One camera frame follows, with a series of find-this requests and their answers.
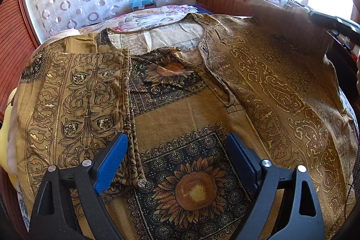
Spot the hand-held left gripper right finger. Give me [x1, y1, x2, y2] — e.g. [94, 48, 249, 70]
[226, 132, 327, 240]

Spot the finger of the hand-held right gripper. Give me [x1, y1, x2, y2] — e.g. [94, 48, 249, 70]
[308, 11, 339, 26]

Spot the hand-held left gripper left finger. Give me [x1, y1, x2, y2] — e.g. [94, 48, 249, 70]
[28, 132, 130, 240]

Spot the mustard sunflower print shirt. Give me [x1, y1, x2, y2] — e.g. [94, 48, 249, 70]
[15, 13, 359, 240]

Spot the blue and white patterned cloth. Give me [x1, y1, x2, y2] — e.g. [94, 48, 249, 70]
[17, 189, 31, 229]

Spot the pale yellow cloth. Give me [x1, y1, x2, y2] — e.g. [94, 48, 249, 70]
[0, 91, 20, 181]

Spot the red-brown slatted wardrobe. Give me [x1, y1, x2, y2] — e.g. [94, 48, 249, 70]
[0, 0, 41, 128]

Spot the floral bedsheet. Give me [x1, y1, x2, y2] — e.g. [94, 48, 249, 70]
[79, 4, 209, 35]

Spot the teal box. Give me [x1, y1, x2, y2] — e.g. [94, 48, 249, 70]
[130, 0, 156, 10]

